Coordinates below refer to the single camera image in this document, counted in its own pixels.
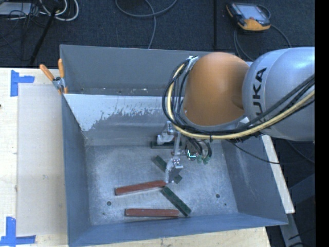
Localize dark green flat block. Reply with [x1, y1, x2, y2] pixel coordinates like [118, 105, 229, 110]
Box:
[150, 140, 182, 149]
[151, 155, 184, 185]
[160, 186, 192, 217]

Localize pale flat board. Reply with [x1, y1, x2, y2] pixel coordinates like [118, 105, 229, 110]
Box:
[15, 83, 68, 237]

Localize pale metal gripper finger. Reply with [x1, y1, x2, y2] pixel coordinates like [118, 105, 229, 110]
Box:
[164, 157, 185, 184]
[156, 121, 178, 146]

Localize red-brown flat block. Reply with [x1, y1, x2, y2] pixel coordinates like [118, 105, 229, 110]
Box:
[114, 180, 167, 197]
[124, 208, 180, 219]

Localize grey metal bin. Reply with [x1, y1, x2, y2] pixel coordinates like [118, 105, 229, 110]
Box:
[59, 44, 289, 247]

